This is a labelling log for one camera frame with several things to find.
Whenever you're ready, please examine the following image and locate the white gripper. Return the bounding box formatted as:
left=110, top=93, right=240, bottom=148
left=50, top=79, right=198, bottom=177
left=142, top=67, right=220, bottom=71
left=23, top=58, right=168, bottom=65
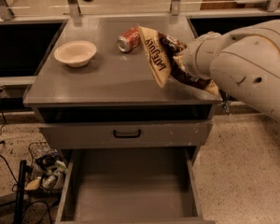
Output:
left=182, top=32, right=221, bottom=79

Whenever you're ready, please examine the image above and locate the brown sea salt chip bag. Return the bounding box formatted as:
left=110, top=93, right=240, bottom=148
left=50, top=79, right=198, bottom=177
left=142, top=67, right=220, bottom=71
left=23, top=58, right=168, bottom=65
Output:
left=138, top=26, right=219, bottom=95

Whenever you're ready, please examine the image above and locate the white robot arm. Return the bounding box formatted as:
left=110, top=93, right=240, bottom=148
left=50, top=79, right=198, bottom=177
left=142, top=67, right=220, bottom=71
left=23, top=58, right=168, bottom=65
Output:
left=182, top=20, right=280, bottom=122

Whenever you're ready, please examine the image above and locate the grey top drawer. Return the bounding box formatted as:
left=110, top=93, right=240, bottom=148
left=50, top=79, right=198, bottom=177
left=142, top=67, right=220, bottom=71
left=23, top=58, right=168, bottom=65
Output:
left=40, top=120, right=213, bottom=149

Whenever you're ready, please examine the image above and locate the grey drawer cabinet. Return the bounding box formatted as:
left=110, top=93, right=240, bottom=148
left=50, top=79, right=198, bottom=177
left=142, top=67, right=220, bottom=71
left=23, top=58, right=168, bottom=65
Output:
left=22, top=14, right=223, bottom=224

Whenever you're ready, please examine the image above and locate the open grey middle drawer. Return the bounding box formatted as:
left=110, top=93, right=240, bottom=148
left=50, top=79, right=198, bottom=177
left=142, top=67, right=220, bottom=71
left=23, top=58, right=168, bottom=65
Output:
left=55, top=147, right=216, bottom=224

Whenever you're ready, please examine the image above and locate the red soda can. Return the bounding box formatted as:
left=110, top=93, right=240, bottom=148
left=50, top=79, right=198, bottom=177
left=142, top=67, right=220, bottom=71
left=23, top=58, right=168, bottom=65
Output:
left=117, top=27, right=141, bottom=53

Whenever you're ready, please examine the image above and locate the white paper bowl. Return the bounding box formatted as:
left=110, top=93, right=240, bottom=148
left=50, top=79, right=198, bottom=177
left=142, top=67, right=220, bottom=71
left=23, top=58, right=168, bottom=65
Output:
left=54, top=40, right=97, bottom=67

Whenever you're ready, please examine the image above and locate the black drawer handle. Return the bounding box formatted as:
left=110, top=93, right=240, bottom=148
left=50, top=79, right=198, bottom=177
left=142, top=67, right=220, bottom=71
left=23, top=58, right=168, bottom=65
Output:
left=113, top=129, right=142, bottom=139

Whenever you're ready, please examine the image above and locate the wire basket with items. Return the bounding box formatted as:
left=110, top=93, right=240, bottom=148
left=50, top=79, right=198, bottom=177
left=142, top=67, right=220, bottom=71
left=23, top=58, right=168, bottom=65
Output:
left=25, top=142, right=67, bottom=193

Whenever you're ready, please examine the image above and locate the black floor cable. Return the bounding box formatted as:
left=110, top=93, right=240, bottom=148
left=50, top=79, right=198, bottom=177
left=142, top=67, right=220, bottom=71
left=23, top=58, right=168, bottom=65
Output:
left=0, top=109, right=20, bottom=185

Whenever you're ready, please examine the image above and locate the black stand post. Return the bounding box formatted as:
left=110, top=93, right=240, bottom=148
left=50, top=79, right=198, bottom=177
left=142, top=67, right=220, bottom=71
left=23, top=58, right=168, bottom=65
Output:
left=13, top=160, right=26, bottom=224

